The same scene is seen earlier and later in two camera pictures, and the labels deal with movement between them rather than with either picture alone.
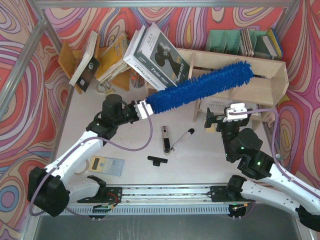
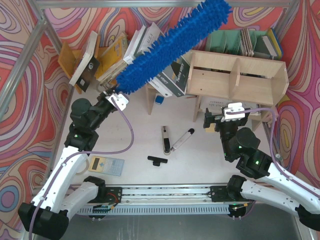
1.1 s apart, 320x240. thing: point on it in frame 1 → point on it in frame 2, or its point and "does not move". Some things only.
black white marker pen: [188, 134] does not move
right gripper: [218, 120] does not move
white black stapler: [165, 140] does not move
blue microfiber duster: [238, 72] → [175, 44]
